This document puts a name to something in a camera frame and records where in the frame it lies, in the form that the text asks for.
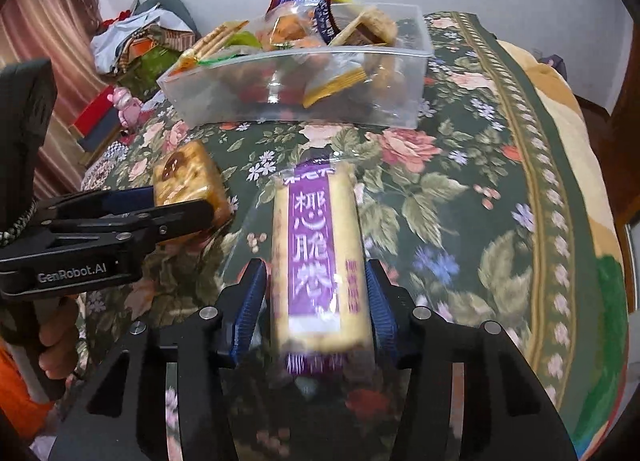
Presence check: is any pink plush toy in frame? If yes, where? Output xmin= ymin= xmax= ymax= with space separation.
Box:
xmin=111 ymin=87 xmax=144 ymax=128

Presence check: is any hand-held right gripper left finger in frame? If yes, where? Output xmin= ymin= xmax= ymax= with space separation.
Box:
xmin=47 ymin=258 xmax=268 ymax=461

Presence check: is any clear plastic container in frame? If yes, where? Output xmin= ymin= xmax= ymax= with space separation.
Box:
xmin=156 ymin=2 xmax=433 ymax=130

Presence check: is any pile of clothes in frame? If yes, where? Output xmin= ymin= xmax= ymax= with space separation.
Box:
xmin=90 ymin=0 xmax=202 ymax=92

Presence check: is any orange snack bag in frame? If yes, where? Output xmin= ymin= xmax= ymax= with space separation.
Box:
xmin=262 ymin=11 xmax=326 ymax=52

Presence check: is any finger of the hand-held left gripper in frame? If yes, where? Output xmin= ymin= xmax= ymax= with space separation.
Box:
xmin=37 ymin=185 xmax=158 ymax=220
xmin=50 ymin=198 xmax=217 ymax=246

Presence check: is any floral bedspread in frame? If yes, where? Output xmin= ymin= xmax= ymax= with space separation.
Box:
xmin=80 ymin=11 xmax=632 ymax=461

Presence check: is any orange garment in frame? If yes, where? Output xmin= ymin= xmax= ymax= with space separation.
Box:
xmin=0 ymin=341 xmax=56 ymax=447

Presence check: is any purple label biscuit packet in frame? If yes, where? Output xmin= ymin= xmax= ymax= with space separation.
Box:
xmin=245 ymin=151 xmax=396 ymax=392

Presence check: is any patchwork quilt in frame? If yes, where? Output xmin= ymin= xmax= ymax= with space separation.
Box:
xmin=80 ymin=91 xmax=173 ymax=192

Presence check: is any blue white packet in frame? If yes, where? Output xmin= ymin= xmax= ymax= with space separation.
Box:
xmin=306 ymin=0 xmax=346 ymax=46

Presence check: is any pale cracker packet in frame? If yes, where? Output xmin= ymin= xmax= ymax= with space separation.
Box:
xmin=330 ymin=3 xmax=399 ymax=48

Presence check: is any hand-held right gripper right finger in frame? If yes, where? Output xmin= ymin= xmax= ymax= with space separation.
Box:
xmin=365 ymin=258 xmax=578 ymax=461

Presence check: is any yellow white snack packet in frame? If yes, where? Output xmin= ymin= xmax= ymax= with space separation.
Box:
xmin=302 ymin=53 xmax=369 ymax=109

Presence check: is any yellow blanket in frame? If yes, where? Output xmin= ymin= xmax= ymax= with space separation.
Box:
xmin=492 ymin=38 xmax=632 ymax=461

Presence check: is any red box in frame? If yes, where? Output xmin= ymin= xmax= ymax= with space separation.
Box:
xmin=70 ymin=85 xmax=126 ymax=152

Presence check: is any striped brown curtain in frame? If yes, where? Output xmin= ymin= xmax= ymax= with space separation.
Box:
xmin=0 ymin=0 xmax=108 ymax=192

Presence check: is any square cracker block packet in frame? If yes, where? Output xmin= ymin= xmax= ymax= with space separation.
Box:
xmin=152 ymin=141 xmax=234 ymax=243

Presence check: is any person's left hand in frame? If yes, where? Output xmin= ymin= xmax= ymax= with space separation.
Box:
xmin=37 ymin=297 xmax=84 ymax=381

